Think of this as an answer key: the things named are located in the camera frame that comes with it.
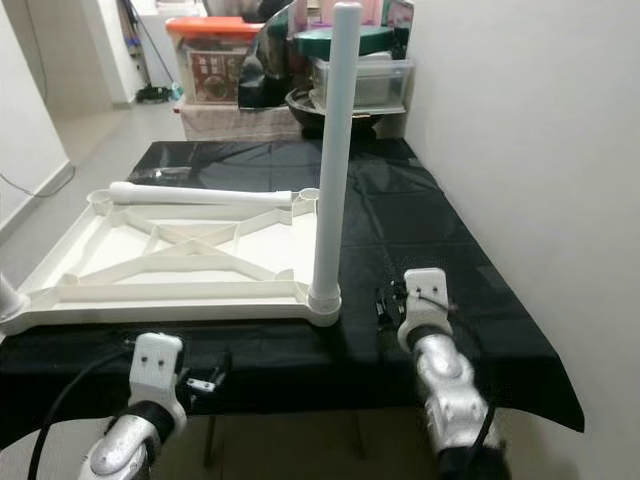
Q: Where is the black round bowl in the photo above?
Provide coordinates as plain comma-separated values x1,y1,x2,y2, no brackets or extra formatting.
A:
285,85,406,131

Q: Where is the orange lid storage box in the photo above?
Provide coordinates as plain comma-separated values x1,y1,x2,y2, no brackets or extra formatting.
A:
165,15,261,106

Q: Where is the pink plastic box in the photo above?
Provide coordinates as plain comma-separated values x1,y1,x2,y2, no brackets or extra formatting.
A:
305,0,386,29

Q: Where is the beige patterned box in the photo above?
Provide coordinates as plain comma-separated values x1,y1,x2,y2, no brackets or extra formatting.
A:
180,100,301,141

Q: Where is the white appliance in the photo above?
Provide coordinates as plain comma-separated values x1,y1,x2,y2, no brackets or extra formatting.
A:
140,15,181,91

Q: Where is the black head mop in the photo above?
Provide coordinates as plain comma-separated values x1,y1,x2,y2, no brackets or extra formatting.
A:
120,0,181,106

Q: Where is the white plastic children table top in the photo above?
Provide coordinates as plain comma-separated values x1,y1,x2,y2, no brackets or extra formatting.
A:
0,185,346,336

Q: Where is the clear plastic storage box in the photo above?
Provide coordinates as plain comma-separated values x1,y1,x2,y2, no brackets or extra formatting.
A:
310,55,416,109

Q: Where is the grey metal table frame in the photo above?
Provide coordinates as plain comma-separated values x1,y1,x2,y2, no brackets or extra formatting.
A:
203,415,371,471

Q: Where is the green round lid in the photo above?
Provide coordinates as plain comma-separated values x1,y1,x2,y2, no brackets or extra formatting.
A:
295,22,396,59

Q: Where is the colourful printed carton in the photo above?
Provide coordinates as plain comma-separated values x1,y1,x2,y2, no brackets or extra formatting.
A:
385,0,416,51

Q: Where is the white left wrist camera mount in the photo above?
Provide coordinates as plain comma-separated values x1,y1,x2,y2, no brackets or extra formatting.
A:
130,333,186,416

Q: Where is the black wall cable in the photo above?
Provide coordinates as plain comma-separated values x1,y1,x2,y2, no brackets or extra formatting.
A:
0,165,76,199

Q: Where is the black tablecloth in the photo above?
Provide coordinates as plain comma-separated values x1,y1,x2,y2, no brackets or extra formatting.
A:
0,138,586,446

